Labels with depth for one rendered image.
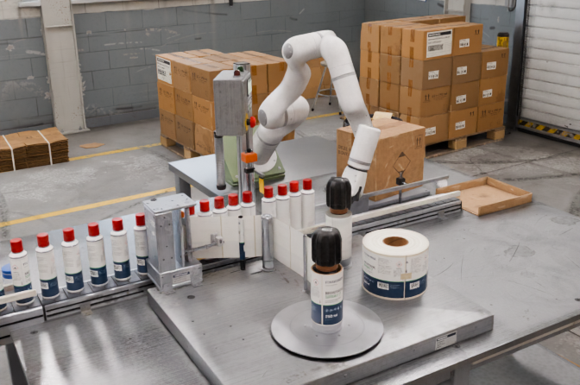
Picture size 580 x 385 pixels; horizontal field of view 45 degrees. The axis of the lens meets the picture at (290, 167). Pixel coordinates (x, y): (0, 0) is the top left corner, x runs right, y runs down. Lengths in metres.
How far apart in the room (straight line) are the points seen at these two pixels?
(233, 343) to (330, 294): 0.29
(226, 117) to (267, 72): 3.70
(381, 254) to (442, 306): 0.23
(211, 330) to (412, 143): 1.40
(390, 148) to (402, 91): 3.38
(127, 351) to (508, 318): 1.10
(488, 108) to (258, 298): 4.94
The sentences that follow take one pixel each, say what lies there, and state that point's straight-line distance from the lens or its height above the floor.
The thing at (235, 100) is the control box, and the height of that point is 1.41.
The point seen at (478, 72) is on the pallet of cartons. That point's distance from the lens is 6.62.
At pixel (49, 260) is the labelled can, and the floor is 1.01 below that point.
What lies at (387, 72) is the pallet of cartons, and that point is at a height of 0.73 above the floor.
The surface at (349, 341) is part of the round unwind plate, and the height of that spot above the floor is 0.89.
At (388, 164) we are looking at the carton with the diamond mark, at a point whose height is 1.00.
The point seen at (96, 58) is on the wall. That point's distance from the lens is 7.77.
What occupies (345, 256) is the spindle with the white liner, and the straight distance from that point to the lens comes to 2.29.
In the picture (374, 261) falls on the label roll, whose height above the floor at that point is 0.99.
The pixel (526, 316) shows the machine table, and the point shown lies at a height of 0.83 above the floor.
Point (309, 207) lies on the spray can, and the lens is 2.52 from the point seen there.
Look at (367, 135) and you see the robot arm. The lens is 2.57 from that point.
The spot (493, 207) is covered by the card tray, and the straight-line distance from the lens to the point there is 2.97.
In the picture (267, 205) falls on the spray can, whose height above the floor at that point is 1.03.
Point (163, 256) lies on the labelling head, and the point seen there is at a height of 1.00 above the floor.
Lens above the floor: 1.91
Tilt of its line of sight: 18 degrees down
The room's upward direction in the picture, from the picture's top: 1 degrees counter-clockwise
